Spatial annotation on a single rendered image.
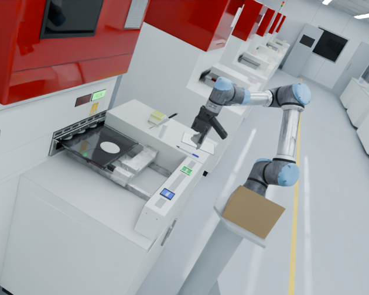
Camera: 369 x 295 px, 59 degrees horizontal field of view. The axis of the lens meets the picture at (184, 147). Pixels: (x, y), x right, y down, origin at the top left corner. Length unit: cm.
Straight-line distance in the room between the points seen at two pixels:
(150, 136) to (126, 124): 16
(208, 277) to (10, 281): 105
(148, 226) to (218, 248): 62
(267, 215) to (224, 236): 29
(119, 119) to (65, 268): 82
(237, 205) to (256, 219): 12
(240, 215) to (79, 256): 78
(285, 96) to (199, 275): 112
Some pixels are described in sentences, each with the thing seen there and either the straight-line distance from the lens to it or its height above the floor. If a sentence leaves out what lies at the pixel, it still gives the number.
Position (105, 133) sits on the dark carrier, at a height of 90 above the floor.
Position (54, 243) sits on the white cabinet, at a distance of 163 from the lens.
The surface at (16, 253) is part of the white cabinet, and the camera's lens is 184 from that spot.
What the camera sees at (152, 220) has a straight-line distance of 136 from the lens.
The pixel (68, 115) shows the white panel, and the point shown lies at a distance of 161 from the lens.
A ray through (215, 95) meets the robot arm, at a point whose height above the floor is 138.
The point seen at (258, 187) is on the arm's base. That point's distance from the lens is 174.
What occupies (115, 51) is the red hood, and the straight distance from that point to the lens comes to 160.
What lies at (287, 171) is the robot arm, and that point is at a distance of 167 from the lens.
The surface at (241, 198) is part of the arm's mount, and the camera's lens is 166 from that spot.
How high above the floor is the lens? 178
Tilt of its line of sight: 26 degrees down
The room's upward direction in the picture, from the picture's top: 24 degrees clockwise
